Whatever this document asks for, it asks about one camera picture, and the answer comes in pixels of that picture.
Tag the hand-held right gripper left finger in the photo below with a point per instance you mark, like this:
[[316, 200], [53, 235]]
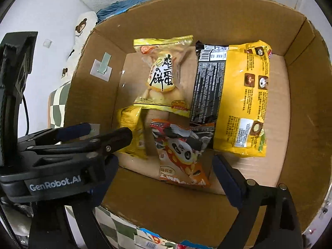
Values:
[[107, 179]]

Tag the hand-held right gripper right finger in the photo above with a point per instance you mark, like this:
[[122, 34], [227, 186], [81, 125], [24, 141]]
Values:
[[228, 184]]

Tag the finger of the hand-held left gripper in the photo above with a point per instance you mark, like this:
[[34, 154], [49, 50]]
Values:
[[116, 137], [75, 131]]

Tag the small yellow snack packet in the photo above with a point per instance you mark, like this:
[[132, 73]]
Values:
[[129, 119]]

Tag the orange panda snack packet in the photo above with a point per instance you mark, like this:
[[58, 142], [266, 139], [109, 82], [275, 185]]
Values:
[[179, 158]]

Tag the cardboard box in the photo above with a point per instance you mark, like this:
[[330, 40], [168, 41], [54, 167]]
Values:
[[160, 207]]

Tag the green white checkered cloth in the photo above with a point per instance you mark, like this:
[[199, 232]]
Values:
[[58, 103]]

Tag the yellow egg pancake packet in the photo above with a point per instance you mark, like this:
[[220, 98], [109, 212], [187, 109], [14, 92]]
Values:
[[160, 77]]

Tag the large yellow black snack bag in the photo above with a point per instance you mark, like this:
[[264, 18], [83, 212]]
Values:
[[241, 103]]

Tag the bear print pillow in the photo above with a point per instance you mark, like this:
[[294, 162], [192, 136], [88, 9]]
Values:
[[83, 26]]

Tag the white wall socket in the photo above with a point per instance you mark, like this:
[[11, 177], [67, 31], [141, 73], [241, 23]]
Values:
[[47, 43]]

